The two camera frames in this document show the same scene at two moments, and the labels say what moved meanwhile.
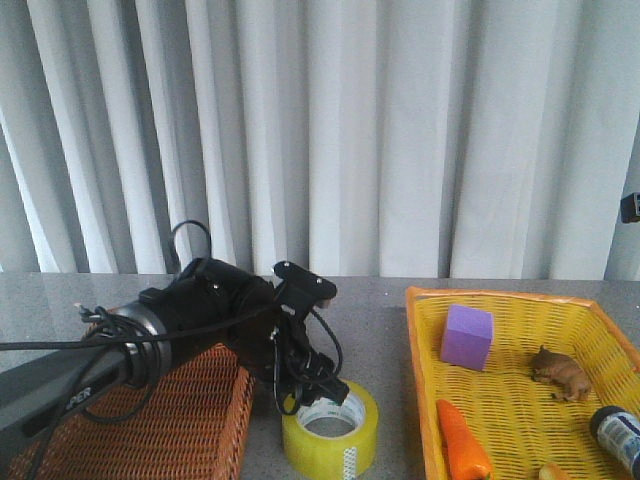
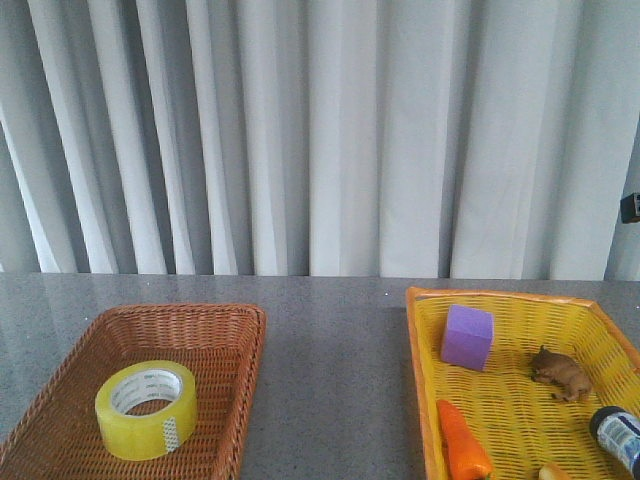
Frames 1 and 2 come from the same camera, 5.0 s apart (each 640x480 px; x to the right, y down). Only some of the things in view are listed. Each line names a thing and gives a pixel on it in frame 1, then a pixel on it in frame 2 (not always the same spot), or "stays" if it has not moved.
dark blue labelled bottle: [617, 433] stays
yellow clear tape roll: [347, 457] → [148, 436]
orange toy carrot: [467, 458] stays
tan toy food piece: [550, 471] stays
